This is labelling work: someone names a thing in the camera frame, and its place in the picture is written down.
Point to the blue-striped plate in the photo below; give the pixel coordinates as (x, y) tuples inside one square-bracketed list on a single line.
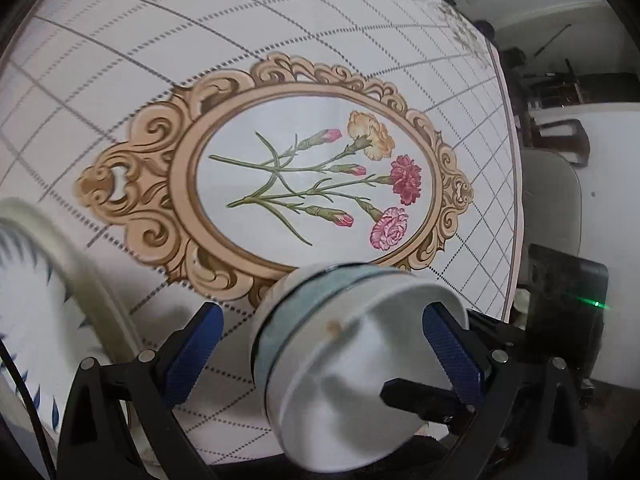
[(30, 310)]

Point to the brown chair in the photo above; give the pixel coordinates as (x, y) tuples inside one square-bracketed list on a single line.
[(562, 140)]

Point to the grey chair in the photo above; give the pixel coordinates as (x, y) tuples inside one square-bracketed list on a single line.
[(550, 205)]

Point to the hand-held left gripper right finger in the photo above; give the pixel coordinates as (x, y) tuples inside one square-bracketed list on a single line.
[(450, 355)]

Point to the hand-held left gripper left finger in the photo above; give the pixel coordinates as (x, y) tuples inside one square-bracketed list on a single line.
[(195, 350)]

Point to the white bowl with pale outside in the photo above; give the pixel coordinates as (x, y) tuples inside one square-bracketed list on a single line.
[(340, 360)]

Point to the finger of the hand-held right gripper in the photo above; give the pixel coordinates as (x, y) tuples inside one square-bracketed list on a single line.
[(420, 397)]

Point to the diamond-pattern floral tablecloth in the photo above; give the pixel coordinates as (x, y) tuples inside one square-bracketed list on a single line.
[(300, 35)]

